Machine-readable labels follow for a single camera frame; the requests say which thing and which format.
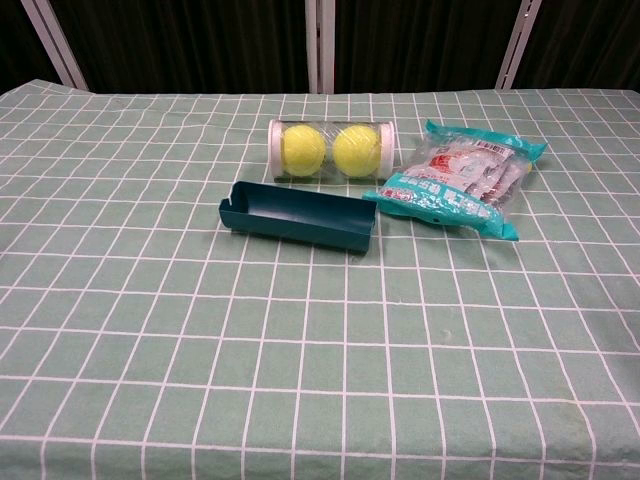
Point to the teal snack bag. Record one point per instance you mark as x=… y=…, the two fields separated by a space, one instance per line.
x=450 y=180

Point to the dark teal open box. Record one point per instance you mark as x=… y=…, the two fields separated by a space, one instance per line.
x=300 y=220

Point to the yellow tennis ball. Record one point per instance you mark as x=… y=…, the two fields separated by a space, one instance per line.
x=356 y=151
x=301 y=150

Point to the clear tennis ball tube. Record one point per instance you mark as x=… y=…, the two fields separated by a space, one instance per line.
x=274 y=150

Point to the green checkered tablecloth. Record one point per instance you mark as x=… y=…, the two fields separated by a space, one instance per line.
x=320 y=350

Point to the dark curtain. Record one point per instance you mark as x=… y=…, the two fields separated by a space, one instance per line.
x=190 y=40

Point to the white metal frame post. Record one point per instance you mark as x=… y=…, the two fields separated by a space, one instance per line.
x=520 y=40
x=320 y=45
x=55 y=40

